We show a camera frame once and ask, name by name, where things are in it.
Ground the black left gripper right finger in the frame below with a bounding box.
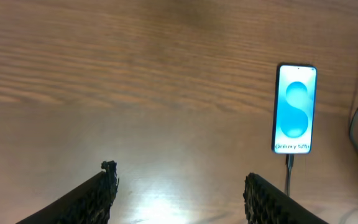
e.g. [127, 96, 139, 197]
[243, 173, 328, 224]

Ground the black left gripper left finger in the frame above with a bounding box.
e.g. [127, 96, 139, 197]
[18, 161, 119, 224]

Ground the black USB charging cable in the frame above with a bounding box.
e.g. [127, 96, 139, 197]
[284, 81, 358, 224]

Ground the blue screen Samsung smartphone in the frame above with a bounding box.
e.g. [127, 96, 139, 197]
[271, 63, 318, 154]

